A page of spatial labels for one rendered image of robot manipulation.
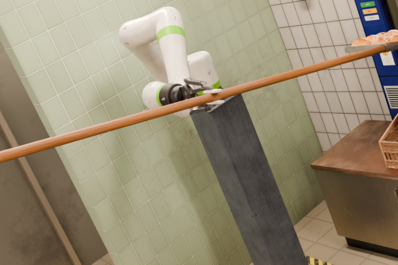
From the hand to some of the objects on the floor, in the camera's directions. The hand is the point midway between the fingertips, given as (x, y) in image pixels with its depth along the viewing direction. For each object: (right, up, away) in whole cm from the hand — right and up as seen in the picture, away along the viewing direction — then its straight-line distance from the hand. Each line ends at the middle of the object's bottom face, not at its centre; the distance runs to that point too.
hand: (213, 96), depth 207 cm
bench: (+168, -75, +71) cm, 197 cm away
